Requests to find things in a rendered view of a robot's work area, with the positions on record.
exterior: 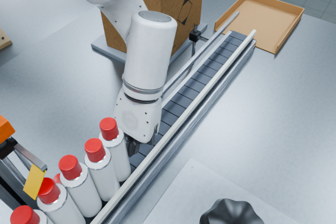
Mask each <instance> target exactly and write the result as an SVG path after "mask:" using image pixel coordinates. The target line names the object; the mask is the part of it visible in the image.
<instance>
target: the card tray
mask: <svg viewBox="0 0 336 224"><path fill-rule="evenodd" d="M304 10H305V8H302V7H299V6H295V5H292V4H289V3H286V2H283V1H280V0H237V1H236V2H235V3H234V4H233V5H232V6H231V7H230V8H229V9H228V10H227V11H226V12H225V13H224V14H223V15H222V16H221V17H220V18H219V19H218V20H217V21H216V22H215V24H214V31H216V32H217V31H218V30H219V29H220V28H221V27H222V26H223V25H224V24H225V23H226V22H227V21H228V20H229V18H230V17H231V16H232V15H233V14H234V13H235V12H236V11H238V12H239V16H238V17H237V18H236V19H235V20H234V21H233V22H232V23H231V24H230V25H229V26H228V27H227V28H226V30H225V31H224V32H223V33H222V34H223V35H226V34H227V32H228V31H230V30H231V31H236V32H238V33H241V34H243V35H246V36H248V35H249V34H250V33H251V32H252V31H253V30H256V34H255V36H254V37H253V39H255V40H256V44H255V47H257V48H259V49H262V50H264V51H267V52H270V53H272V54H276V53H277V52H278V50H279V49H280V47H281V46H282V44H283V43H284V42H285V40H286V39H287V37H288V36H289V34H290V33H291V31H292V30H293V29H294V27H295V26H296V24H297V23H298V21H299V20H300V18H301V17H302V15H303V12H304Z"/></svg>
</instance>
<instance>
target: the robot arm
mask: <svg viewBox="0 0 336 224"><path fill-rule="evenodd" d="M86 1H87V2H89V3H91V4H93V5H95V6H97V7H98V8H99V9H100V10H101V11H102V13H103V14H104V15H105V16H106V17H107V18H108V20H109V21H110V22H111V24H112V25H113V26H114V27H115V29H116V30H117V31H118V33H119V34H120V36H121V37H122V39H123V40H124V42H125V44H126V48H127V52H126V60H125V68H124V75H123V76H122V79H123V83H122V87H121V89H120V92H119V94H118V97H117V100H116V103H115V107H114V112H113V118H114V119H115V120H116V123H117V127H119V128H121V129H122V131H123V133H124V139H125V140H126V148H127V153H128V156H129V157H132V156H133V155H134V154H135V155H136V154H137V153H138V152H139V149H140V144H142V143H146V144H147V145H150V146H152V145H153V144H154V143H155V142H156V136H155V135H157V134H158V131H159V128H160V122H161V114H162V98H161V95H162V94H163V89H164V85H165V80H166V76H167V71H168V66H169V62H170V57H171V53H172V48H173V44H174V39H175V35H176V30H177V25H178V24H177V22H176V20H175V19H173V18H172V17H171V16H169V15H166V14H164V13H161V12H157V11H151V10H148V9H147V7H146V5H145V3H144V1H143V0H86Z"/></svg>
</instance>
